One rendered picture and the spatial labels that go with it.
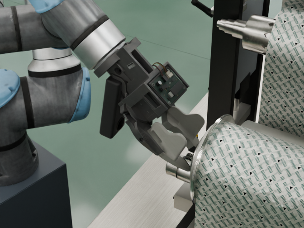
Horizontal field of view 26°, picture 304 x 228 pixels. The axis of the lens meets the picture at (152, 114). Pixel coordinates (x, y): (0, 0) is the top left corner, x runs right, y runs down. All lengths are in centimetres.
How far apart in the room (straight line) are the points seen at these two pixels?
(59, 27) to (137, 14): 307
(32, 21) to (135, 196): 53
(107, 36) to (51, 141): 210
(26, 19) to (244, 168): 42
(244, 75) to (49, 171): 50
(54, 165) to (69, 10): 63
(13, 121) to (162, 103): 54
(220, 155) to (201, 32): 295
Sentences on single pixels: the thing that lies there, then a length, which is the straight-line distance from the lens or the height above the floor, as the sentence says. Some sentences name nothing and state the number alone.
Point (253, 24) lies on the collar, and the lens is 114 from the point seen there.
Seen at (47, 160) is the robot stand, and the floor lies 90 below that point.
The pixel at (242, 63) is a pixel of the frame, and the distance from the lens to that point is 130.
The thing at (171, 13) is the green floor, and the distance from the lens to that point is 406.
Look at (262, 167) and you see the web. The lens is 93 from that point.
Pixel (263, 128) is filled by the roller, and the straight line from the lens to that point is 111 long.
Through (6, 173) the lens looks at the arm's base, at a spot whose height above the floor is 93.
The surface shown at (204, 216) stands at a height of 119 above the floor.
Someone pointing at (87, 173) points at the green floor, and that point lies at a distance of 287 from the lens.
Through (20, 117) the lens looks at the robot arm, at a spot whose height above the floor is 107.
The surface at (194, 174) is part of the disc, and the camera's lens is 94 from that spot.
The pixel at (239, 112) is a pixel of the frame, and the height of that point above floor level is 106.
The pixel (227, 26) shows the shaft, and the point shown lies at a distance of 117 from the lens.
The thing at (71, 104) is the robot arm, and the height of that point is 108.
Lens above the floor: 191
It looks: 37 degrees down
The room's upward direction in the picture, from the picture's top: straight up
